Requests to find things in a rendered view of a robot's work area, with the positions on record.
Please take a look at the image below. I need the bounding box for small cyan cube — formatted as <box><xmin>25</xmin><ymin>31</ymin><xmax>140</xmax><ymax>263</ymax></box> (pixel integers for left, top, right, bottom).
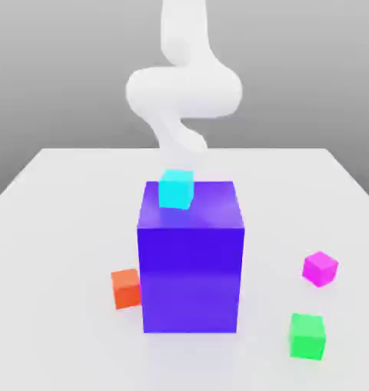
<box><xmin>158</xmin><ymin>169</ymin><xmax>195</xmax><ymax>211</ymax></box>

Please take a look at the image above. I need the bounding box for small orange cube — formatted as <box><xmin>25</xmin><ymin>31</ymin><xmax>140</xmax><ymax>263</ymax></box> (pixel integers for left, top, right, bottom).
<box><xmin>110</xmin><ymin>268</ymin><xmax>142</xmax><ymax>311</ymax></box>

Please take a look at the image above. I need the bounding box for small magenta cube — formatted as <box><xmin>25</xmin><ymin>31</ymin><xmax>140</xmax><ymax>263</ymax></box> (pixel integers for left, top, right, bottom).
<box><xmin>302</xmin><ymin>250</ymin><xmax>339</xmax><ymax>289</ymax></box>

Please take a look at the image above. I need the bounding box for small green cube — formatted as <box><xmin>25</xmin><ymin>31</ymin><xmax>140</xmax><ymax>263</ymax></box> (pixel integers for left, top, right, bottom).
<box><xmin>289</xmin><ymin>312</ymin><xmax>327</xmax><ymax>361</ymax></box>

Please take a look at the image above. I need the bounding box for large blue box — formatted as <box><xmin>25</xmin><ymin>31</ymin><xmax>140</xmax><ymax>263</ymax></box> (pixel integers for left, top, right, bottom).
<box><xmin>136</xmin><ymin>180</ymin><xmax>245</xmax><ymax>334</ymax></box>

